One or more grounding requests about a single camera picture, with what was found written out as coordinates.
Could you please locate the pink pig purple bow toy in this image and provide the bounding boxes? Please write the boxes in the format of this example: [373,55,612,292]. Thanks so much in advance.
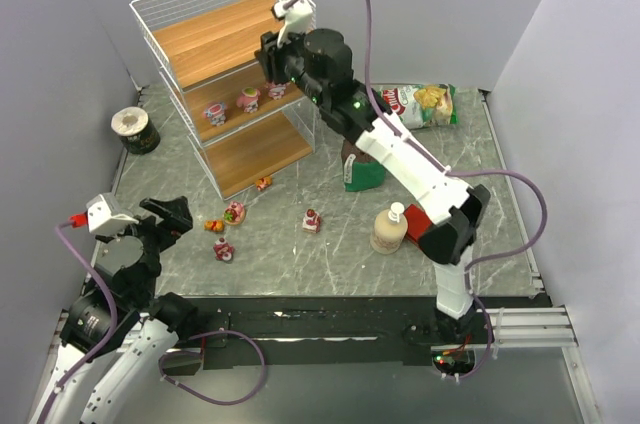
[265,83,288,100]

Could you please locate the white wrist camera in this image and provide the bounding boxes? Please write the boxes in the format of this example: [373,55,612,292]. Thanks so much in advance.
[272,0,314,48]
[69,192,139,237]

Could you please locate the pink bear strawberry donut toy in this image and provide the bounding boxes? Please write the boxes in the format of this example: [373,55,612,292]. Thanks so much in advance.
[223,201,246,226]

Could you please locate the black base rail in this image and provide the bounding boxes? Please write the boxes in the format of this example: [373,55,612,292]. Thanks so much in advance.
[74,296,551,370]

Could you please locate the cream plastic cup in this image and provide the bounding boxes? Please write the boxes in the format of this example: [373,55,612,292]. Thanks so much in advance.
[370,202,408,254]

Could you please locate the green wrapped brown roll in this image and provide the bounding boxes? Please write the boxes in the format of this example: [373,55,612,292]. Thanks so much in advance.
[341,140,386,192]

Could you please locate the pink bear green hat toy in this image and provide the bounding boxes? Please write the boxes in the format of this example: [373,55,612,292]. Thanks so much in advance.
[236,87,261,113]

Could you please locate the white wire wooden shelf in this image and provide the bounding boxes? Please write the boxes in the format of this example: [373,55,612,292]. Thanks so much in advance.
[130,0,316,199]

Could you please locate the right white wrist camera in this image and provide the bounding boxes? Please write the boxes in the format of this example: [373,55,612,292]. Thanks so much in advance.
[272,0,314,48]

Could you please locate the strawberry cake slice toy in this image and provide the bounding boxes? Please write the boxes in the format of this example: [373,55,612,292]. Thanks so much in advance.
[302,209,322,233]

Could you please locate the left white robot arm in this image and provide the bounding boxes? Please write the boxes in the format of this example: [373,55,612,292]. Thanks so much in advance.
[31,193,198,423]

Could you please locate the pink blue bear toy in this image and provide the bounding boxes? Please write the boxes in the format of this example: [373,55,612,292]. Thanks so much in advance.
[203,101,227,127]

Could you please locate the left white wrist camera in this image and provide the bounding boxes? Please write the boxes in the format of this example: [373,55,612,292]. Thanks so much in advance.
[69,192,139,237]

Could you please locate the green chips bag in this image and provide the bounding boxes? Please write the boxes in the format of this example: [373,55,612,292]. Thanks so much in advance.
[380,84,458,130]

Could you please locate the pink bear cake toy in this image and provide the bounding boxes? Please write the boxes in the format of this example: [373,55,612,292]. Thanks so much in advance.
[213,237,234,262]

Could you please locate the red flat box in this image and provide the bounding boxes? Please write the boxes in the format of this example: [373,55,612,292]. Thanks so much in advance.
[403,204,432,245]

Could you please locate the orange bear red shirt toy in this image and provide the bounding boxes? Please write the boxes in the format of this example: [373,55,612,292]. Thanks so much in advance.
[255,176,273,192]

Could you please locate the dark can white lid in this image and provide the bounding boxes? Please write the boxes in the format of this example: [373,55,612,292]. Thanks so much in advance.
[111,106,161,155]

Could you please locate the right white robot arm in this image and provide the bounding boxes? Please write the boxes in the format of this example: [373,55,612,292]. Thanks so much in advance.
[255,29,490,320]

